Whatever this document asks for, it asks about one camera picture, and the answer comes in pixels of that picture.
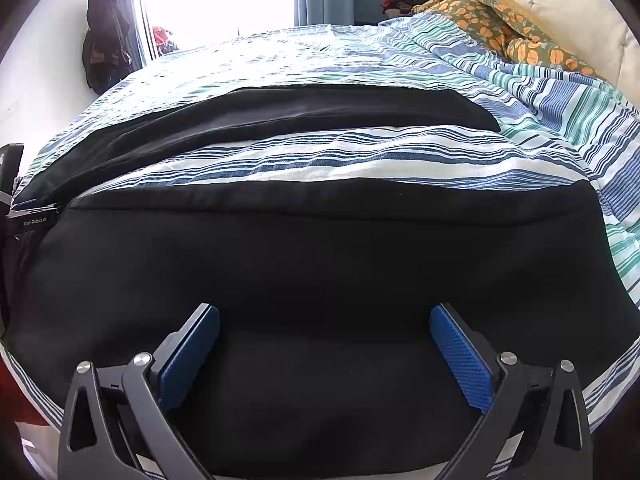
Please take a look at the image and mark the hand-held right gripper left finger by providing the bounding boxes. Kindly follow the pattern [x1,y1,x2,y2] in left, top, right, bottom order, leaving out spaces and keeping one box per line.
[57,302,222,480]

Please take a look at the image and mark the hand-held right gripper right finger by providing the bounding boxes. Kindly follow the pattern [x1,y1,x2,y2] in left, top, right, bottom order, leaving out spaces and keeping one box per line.
[429,302,593,480]

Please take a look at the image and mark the black pants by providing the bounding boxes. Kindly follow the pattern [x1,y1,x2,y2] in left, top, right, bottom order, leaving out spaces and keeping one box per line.
[0,85,640,478]

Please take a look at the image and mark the red-orange cloth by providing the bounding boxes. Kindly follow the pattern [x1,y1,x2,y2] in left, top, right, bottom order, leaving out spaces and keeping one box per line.
[0,357,57,443]

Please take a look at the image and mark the small red cloth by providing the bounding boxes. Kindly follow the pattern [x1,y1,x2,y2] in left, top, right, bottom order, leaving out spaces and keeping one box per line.
[151,26,180,55]

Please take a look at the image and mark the blue green striped bed sheet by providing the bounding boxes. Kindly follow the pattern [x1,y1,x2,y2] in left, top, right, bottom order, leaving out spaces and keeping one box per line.
[10,12,640,480]

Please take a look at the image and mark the window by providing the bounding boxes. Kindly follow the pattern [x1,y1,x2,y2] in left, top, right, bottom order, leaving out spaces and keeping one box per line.
[131,0,297,68]

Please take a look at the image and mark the orange floral blanket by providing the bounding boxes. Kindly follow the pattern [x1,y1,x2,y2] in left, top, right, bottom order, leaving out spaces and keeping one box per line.
[410,0,608,78]

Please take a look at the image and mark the cream cushion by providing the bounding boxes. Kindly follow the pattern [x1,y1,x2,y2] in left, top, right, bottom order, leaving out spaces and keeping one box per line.
[450,0,640,111]

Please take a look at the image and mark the red and dark clothes pile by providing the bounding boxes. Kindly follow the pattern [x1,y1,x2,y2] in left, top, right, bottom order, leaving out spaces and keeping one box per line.
[381,0,437,16]

